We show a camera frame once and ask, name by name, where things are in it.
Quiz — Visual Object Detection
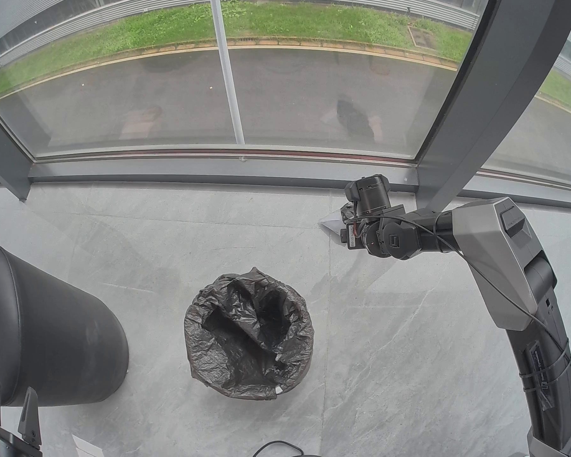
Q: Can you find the black cable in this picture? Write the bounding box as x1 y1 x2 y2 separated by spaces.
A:
254 441 305 457
402 215 571 368

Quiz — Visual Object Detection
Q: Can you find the dark grey round chair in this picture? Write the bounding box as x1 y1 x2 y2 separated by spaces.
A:
0 242 130 407

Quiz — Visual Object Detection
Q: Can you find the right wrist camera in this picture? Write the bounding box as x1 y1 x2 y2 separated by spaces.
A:
340 227 363 252

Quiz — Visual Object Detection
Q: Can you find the white paper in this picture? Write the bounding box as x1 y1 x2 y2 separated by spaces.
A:
320 212 350 237

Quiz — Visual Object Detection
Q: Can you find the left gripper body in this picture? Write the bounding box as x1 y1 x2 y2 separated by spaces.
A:
0 427 43 457

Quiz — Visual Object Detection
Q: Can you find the window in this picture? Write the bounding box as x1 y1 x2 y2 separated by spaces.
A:
0 0 571 213

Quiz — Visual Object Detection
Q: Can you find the black plastic bag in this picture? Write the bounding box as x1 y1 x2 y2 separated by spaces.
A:
184 267 315 401

